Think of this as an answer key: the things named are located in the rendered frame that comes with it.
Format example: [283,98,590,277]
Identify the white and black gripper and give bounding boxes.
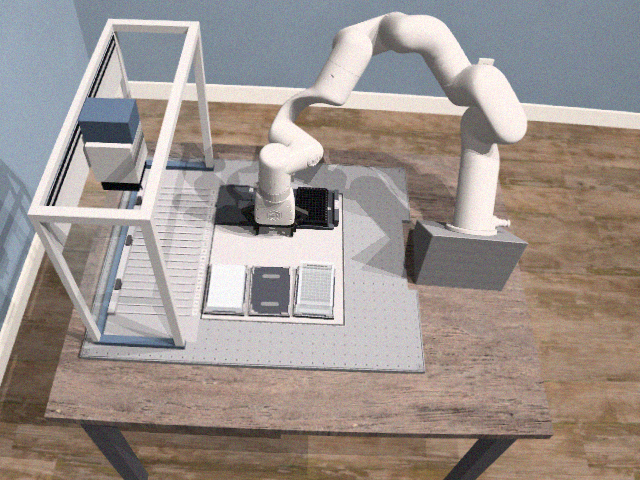
[241,187,308,237]

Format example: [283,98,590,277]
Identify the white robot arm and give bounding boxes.
[253,12,527,236]

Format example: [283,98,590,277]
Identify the black well plate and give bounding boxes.
[297,187,328,227]

